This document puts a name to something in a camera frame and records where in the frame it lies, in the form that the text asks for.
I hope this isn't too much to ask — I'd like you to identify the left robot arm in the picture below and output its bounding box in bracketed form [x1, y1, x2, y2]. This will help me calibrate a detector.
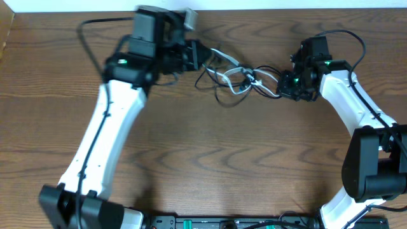
[39, 35, 212, 228]

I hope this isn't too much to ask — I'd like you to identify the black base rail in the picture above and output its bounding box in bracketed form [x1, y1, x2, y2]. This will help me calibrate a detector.
[142, 214, 390, 229]

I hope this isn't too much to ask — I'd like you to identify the black USB cable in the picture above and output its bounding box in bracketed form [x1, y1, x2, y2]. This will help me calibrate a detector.
[194, 60, 255, 108]

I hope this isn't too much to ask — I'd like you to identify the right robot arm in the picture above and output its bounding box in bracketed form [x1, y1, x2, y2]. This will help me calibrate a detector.
[277, 34, 406, 228]

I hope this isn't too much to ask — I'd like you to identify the white USB cable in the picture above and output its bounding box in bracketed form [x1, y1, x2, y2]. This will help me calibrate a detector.
[203, 47, 280, 98]

